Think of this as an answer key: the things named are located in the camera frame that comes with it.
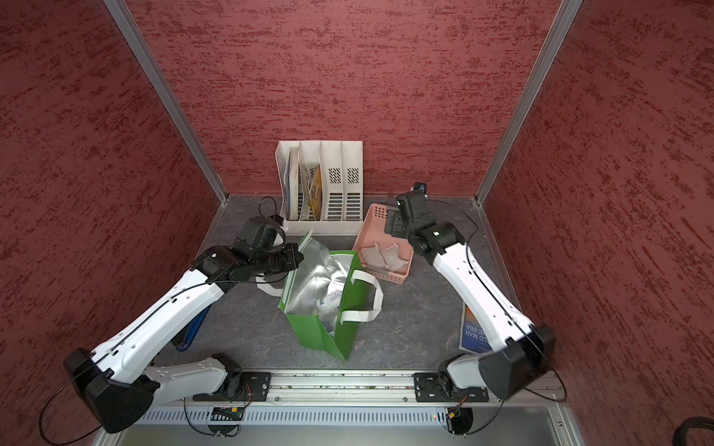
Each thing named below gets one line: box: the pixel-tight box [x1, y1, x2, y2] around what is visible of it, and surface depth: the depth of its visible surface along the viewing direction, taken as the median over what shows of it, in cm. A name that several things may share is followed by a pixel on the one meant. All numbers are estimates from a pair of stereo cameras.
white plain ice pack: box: [360, 242, 410, 272], surface depth 99 cm
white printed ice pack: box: [316, 289, 343, 312], surface depth 88 cm
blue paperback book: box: [459, 301, 492, 355], surface depth 83 cm
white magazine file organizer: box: [275, 140, 364, 237], surface depth 109 cm
